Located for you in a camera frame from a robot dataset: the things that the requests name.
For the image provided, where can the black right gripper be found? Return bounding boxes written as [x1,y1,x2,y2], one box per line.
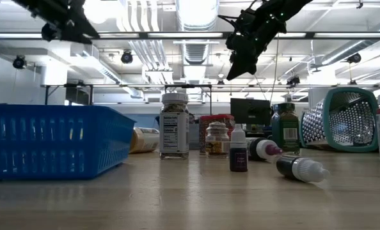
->
[225,8,289,81]

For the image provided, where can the green-lidded spice jar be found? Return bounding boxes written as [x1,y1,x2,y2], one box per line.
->
[271,102,301,155]

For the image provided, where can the white-lidded glass spice jar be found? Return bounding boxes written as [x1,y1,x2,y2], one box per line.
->
[159,92,191,160]

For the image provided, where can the tan-lidded brown spice jar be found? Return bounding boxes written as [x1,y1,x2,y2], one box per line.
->
[129,126,161,155]

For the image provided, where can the black monitor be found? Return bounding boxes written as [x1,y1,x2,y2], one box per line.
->
[230,98,272,127]

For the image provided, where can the small glass sprinkles jar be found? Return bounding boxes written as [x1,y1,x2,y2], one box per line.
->
[205,121,231,159]

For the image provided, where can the purple icing bottle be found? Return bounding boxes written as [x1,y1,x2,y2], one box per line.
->
[246,137,284,162]

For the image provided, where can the small purple food colouring bottle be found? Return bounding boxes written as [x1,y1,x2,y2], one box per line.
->
[229,123,249,173]

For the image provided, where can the teal-framed metal box grater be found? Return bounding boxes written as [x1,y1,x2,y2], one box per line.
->
[299,86,380,153]

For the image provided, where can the small black food colouring bottle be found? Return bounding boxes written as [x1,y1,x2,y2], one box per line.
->
[275,154,331,184]

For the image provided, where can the black background rack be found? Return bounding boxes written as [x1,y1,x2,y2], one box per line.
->
[41,83,380,106]

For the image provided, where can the blue plastic basket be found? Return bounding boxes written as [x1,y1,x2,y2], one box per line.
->
[0,103,136,180]

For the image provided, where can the silver ventilation duct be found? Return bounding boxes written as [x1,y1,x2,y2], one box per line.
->
[175,0,220,84]

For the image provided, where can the black overhead frame bar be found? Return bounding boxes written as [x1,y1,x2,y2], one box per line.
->
[0,31,380,40]

